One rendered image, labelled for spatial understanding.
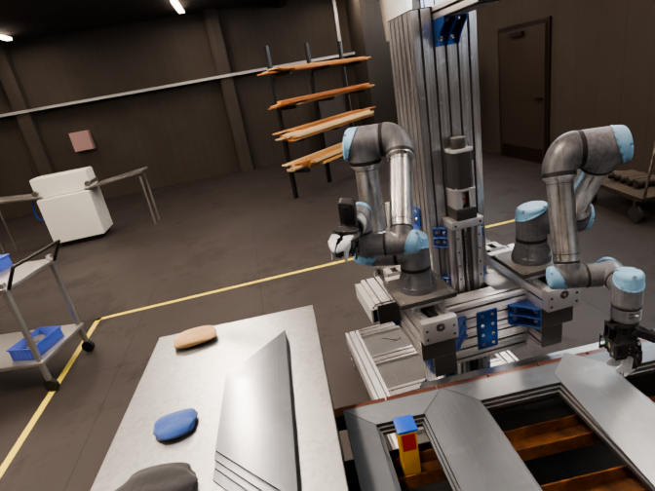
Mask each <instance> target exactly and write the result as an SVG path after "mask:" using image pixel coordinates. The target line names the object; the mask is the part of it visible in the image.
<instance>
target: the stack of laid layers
mask: <svg viewBox="0 0 655 491"><path fill-rule="evenodd" d="M652 372H655V360H652V361H648V362H644V363H641V364H640V365H639V367H638V368H637V369H636V370H635V371H634V372H633V373H632V374H631V375H629V376H627V377H624V376H623V375H622V373H620V374H621V375H622V376H623V377H624V378H625V379H628V378H632V377H636V376H639V375H644V374H648V373H652ZM556 395H560V396H561V397H562V398H563V399H564V400H565V401H566V402H567V404H568V405H569V406H570V407H571V408H572V409H573V410H574V411H575V412H576V413H577V414H578V415H579V416H580V417H581V418H582V419H583V420H584V421H585V422H586V424H587V425H588V426H589V427H590V428H591V429H592V430H593V431H594V432H595V433H596V434H597V435H598V436H599V437H600V438H601V439H602V440H603V441H604V443H605V444H606V445H607V446H608V447H609V448H610V449H611V450H612V451H613V452H614V453H615V454H616V455H617V456H618V457H619V458H620V459H621V460H622V462H623V463H624V464H625V465H626V466H627V467H628V468H629V469H630V470H631V471H632V472H633V473H634V474H635V475H636V476H637V477H638V478H639V479H640V481H641V482H642V483H643V484H644V485H645V486H646V487H647V488H648V489H649V490H650V491H655V487H654V486H653V485H652V484H651V482H650V481H649V480H648V479H647V478H646V477H645V476H644V475H643V473H642V472H641V471H640V470H639V469H638V468H637V467H636V465H635V464H634V463H633V462H632V461H631V460H630V459H629V458H628V456H627V455H626V454H625V453H624V452H623V451H622V450H621V449H620V447H619V446H618V445H617V444H616V443H615V442H614V441H613V440H612V438H611V437H610V436H609V435H608V434H607V433H606V432H605V431H604V429H603V428H602V427H601V426H600V425H599V424H598V423H597V421H596V420H595V419H594V418H593V417H592V416H591V415H590V413H589V412H588V411H587V410H586V409H585V408H584V407H583V406H582V404H581V403H580V402H579V401H578V400H577V399H576V398H575V397H574V395H573V394H572V393H571V392H570V391H569V390H568V389H567V388H566V387H565V386H564V385H563V383H562V382H561V381H559V383H555V384H551V385H547V386H543V387H538V388H534V389H530V390H525V391H521V392H517V393H512V394H508V395H504V396H501V397H493V398H489V399H484V400H481V402H482V404H483V406H484V407H485V409H486V410H487V412H488V413H489V410H494V409H498V408H502V407H506V406H511V405H515V404H519V403H524V402H528V401H532V400H535V399H540V398H544V397H552V396H556ZM489 415H490V416H491V414H490V413H489ZM412 417H413V419H414V422H415V424H416V426H417V428H418V427H423V428H424V430H425V433H426V435H427V437H428V438H429V440H430V443H431V445H432V447H433V449H434V451H435V454H436V456H437V458H438V460H439V463H440V465H441V467H442V469H443V473H444V475H445V477H446V479H447V481H448V484H449V486H450V488H451V490H452V491H461V489H460V487H459V485H458V483H457V481H456V478H455V476H454V474H453V472H452V470H451V468H450V466H449V464H448V462H447V460H446V457H445V455H444V454H443V451H442V449H441V447H440V445H439V443H438V440H437V438H436V436H435V434H434V432H433V430H432V428H431V426H430V424H429V422H428V419H427V417H426V415H425V413H424V414H421V415H416V416H412ZM491 418H492V419H493V417H492V416H491ZM493 421H494V422H495V424H496V425H497V427H498V428H499V429H500V427H499V426H498V424H497V423H496V421H495V420H494V419H493ZM376 427H377V429H378V432H379V435H380V439H381V442H382V445H383V448H384V451H385V455H386V458H387V461H388V464H389V467H390V470H391V474H392V477H393V479H394V482H395V485H396V489H397V491H402V490H401V487H400V484H399V481H398V478H397V475H396V472H395V469H394V466H393V463H392V460H391V457H390V454H389V451H388V448H387V445H386V441H385V438H384V435H385V434H393V433H395V432H396V428H395V425H394V423H393V421H391V422H387V423H383V424H379V425H376ZM500 431H501V432H502V430H501V429H500ZM502 434H504V433H503V432H502ZM504 437H506V436H505V435H504ZM506 439H507V438H506ZM507 440H508V439H507ZM508 442H509V443H510V441H509V440H508ZM510 445H511V446H512V448H513V449H514V451H515V452H516V454H517V455H518V457H519V458H520V456H519V454H518V453H517V451H516V450H515V448H514V447H513V445H512V444H511V443H510ZM520 460H521V461H522V459H521V458H520ZM522 463H523V464H524V462H522ZM524 466H525V467H526V465H524ZM526 469H527V470H528V472H529V473H530V475H531V476H532V478H533V479H534V481H535V482H536V484H537V485H538V487H539V488H540V490H541V491H543V490H542V489H541V487H540V486H539V484H538V483H537V481H536V480H535V478H534V477H533V475H532V474H531V472H530V471H529V469H528V468H526Z"/></svg>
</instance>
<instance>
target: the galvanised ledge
mask: <svg viewBox="0 0 655 491"><path fill-rule="evenodd" d="M595 349H599V347H598V343H594V344H590V345H585V346H581V347H577V348H572V349H568V350H563V351H559V352H555V353H550V354H546V355H542V356H538V357H534V358H529V359H522V360H517V361H513V362H508V363H504V364H500V365H495V366H491V367H487V368H483V369H479V370H474V371H470V372H465V373H461V374H457V375H452V376H448V377H443V378H440V379H436V380H431V381H427V382H422V383H421V389H425V388H429V387H434V386H436V387H437V386H438V385H441V384H446V383H450V382H455V381H459V380H463V379H468V378H472V377H476V376H481V375H484V374H485V375H486V376H487V374H489V373H493V372H494V370H493V369H492V368H495V367H500V366H504V365H509V364H514V363H518V362H523V361H528V360H532V359H540V358H544V357H549V356H553V355H558V354H563V353H570V354H573V355H574V354H578V353H583V352H585V353H586V352H587V351H591V350H595ZM652 375H655V372H652V373H648V374H644V375H639V376H636V377H632V378H628V379H626V380H628V381H632V380H635V379H639V378H644V377H648V376H652ZM557 397H560V395H556V396H552V397H544V398H540V399H535V400H532V401H528V402H524V403H519V404H515V405H511V406H506V407H502V408H498V409H494V410H489V413H494V412H498V411H502V410H506V409H511V408H515V407H519V406H524V405H528V404H531V403H535V402H540V401H544V400H548V399H552V398H557Z"/></svg>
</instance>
